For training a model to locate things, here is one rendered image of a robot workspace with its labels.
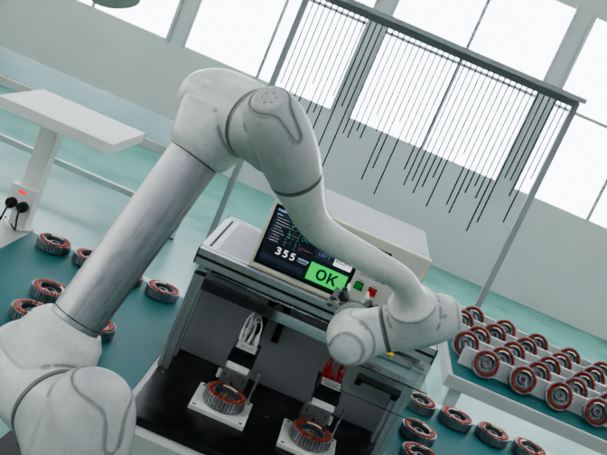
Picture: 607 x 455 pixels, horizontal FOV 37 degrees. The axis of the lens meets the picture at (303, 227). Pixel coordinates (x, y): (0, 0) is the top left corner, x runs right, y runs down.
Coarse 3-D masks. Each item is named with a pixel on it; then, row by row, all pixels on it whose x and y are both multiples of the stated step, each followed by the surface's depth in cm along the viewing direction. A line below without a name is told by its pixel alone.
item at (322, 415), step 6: (306, 402) 243; (306, 408) 242; (312, 408) 242; (318, 408) 242; (300, 414) 243; (306, 414) 242; (312, 414) 242; (318, 414) 242; (324, 414) 242; (330, 414) 242; (318, 420) 242; (324, 420) 242; (324, 426) 243
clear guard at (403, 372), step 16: (400, 352) 235; (336, 368) 213; (352, 368) 214; (368, 368) 215; (384, 368) 219; (400, 368) 224; (416, 368) 229; (336, 384) 211; (352, 384) 212; (400, 384) 214; (416, 384) 218; (368, 400) 211; (384, 400) 212; (400, 400) 212; (416, 400) 213; (416, 416) 211
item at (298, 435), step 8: (296, 424) 228; (304, 424) 232; (312, 424) 233; (320, 424) 234; (296, 432) 227; (304, 432) 226; (320, 432) 232; (328, 432) 231; (296, 440) 226; (304, 440) 226; (312, 440) 225; (320, 440) 226; (328, 440) 228; (312, 448) 225; (320, 448) 226; (328, 448) 229
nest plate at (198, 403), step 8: (200, 384) 237; (200, 392) 232; (192, 400) 226; (200, 400) 228; (192, 408) 224; (200, 408) 224; (208, 408) 226; (248, 408) 235; (216, 416) 224; (224, 416) 225; (232, 416) 227; (240, 416) 229; (232, 424) 224; (240, 424) 224
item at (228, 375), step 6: (222, 372) 242; (228, 372) 242; (234, 372) 242; (222, 378) 243; (228, 378) 243; (234, 378) 242; (240, 378) 242; (246, 378) 242; (228, 384) 243; (234, 384) 243; (240, 384) 242; (246, 384) 242; (240, 390) 243
